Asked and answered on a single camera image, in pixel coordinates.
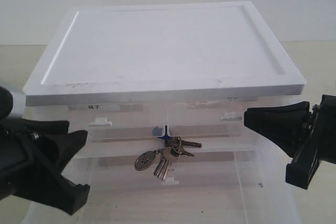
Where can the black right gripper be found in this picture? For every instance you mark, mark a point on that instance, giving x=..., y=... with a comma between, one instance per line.
x=287, y=126

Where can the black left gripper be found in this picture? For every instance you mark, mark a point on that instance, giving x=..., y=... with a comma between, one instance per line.
x=43, y=184

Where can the wide clear drawer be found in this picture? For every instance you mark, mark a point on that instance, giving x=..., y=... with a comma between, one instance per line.
x=223, y=187
x=243, y=142

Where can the bunch of metal keys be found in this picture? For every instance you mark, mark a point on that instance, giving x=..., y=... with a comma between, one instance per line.
x=170, y=154

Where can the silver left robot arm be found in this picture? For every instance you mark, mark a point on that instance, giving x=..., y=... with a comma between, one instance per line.
x=34, y=155

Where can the white plastic drawer cabinet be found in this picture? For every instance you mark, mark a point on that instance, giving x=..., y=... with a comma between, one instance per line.
x=165, y=54

